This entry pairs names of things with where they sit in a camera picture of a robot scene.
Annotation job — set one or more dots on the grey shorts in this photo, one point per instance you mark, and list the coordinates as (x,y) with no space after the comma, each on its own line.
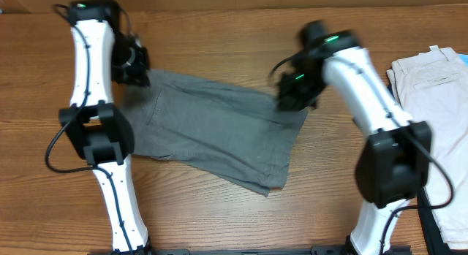
(233,132)

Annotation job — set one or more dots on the black folded garment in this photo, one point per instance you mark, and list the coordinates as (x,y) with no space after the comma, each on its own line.
(431,233)

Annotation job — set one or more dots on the light blue cloth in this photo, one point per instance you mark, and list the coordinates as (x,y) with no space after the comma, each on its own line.
(464,58)

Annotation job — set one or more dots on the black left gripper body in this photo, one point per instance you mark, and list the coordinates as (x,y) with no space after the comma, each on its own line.
(130,67)

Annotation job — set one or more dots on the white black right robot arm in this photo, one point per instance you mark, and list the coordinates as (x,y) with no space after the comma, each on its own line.
(391,170)

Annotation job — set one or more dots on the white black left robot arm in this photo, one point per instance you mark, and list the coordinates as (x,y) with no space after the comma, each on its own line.
(97,129)

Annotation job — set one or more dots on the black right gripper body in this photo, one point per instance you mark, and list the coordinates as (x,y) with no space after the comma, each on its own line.
(298,91)

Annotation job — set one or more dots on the light beige folded shorts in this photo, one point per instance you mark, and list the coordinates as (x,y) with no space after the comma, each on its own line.
(432,87)

